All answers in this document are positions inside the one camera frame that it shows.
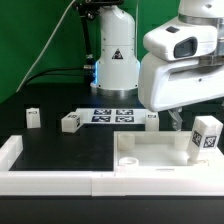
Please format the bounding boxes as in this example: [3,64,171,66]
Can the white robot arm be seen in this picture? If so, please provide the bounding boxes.
[91,0,224,121]

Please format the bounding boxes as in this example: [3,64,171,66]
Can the black cable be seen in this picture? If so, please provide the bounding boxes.
[23,67,87,86]

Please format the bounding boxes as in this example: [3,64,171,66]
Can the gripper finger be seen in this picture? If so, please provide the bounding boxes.
[169,108,182,131]

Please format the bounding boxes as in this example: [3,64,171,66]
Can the white U-shaped fence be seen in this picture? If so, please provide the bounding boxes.
[0,135,224,196]

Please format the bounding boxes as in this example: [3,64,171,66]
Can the white square tabletop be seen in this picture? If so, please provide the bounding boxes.
[114,131,224,174]

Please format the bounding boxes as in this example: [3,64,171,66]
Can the white cable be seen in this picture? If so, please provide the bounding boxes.
[15,0,78,93]

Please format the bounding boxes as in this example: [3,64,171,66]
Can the black camera stand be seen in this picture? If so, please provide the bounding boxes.
[72,0,124,85]

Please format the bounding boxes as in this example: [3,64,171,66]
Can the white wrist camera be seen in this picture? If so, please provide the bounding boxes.
[143,25,217,61]

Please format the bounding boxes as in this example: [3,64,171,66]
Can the white marker base plate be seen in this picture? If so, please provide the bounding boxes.
[77,108,146,124]

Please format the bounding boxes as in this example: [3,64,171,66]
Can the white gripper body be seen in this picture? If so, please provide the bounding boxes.
[138,53,224,112]

